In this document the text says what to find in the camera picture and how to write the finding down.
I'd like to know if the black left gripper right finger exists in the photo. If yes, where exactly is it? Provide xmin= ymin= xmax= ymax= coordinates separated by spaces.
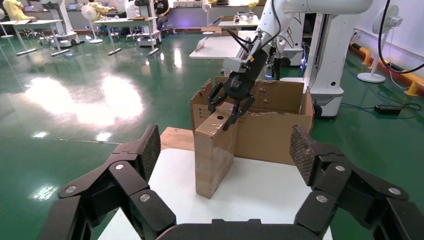
xmin=289 ymin=125 xmax=424 ymax=240

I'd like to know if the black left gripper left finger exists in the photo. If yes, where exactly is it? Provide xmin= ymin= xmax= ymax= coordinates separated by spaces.
xmin=38 ymin=125 xmax=177 ymax=240

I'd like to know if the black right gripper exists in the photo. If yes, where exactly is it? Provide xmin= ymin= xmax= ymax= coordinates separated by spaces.
xmin=207 ymin=48 xmax=269 ymax=132

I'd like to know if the small taped cardboard box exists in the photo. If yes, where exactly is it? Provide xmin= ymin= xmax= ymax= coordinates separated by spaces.
xmin=193 ymin=101 xmax=240 ymax=200

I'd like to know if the big torn cardboard box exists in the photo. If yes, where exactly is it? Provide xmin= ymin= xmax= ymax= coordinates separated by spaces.
xmin=190 ymin=76 xmax=315 ymax=167

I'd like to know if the flat brown cardboard box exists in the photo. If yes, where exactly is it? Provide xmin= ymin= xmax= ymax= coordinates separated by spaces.
xmin=201 ymin=26 xmax=233 ymax=37

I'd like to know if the brown wooden board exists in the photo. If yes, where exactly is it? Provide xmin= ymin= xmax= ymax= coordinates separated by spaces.
xmin=159 ymin=126 xmax=196 ymax=153

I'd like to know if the white work table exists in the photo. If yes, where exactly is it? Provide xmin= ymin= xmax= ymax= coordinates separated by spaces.
xmin=188 ymin=30 xmax=263 ymax=78
xmin=93 ymin=16 xmax=161 ymax=57
xmin=217 ymin=14 xmax=261 ymax=30
xmin=0 ymin=19 xmax=71 ymax=57

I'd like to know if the black power adapter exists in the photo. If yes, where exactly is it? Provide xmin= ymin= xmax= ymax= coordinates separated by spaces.
xmin=374 ymin=104 xmax=403 ymax=116

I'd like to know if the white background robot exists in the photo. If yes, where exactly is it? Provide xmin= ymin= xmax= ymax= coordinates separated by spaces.
xmin=40 ymin=0 xmax=81 ymax=48
xmin=134 ymin=0 xmax=162 ymax=47

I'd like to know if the white standing fan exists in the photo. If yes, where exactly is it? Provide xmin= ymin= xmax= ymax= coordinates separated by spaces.
xmin=81 ymin=3 xmax=104 ymax=45
xmin=357 ymin=4 xmax=404 ymax=84
xmin=201 ymin=0 xmax=215 ymax=36

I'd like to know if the white robot torso column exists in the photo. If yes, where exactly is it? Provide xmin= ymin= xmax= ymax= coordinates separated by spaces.
xmin=280 ymin=13 xmax=356 ymax=119

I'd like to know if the person in black shirt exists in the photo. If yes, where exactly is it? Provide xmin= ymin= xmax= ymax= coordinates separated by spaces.
xmin=153 ymin=0 xmax=170 ymax=31

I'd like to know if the yellow black floor barrier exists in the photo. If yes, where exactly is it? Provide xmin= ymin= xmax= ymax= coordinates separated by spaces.
xmin=349 ymin=41 xmax=424 ymax=98

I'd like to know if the person in white shirt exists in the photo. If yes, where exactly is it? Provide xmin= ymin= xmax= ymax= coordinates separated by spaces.
xmin=125 ymin=0 xmax=142 ymax=19

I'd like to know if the person in yellow clothes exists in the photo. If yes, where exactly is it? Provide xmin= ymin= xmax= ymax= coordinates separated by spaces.
xmin=86 ymin=0 xmax=116 ymax=19
xmin=2 ymin=0 xmax=38 ymax=23

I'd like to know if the gray wrist camera box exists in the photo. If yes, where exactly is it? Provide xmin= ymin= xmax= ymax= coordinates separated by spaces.
xmin=226 ymin=42 xmax=256 ymax=73

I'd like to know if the short black braided cable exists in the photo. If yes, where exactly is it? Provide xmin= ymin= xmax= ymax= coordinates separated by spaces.
xmin=226 ymin=28 xmax=259 ymax=54

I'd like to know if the thick black braided cable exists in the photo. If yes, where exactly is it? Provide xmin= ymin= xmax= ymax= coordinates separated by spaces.
xmin=255 ymin=0 xmax=282 ymax=46

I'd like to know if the black hanging cable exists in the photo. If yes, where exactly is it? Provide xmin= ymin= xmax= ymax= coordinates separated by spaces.
xmin=377 ymin=0 xmax=424 ymax=75

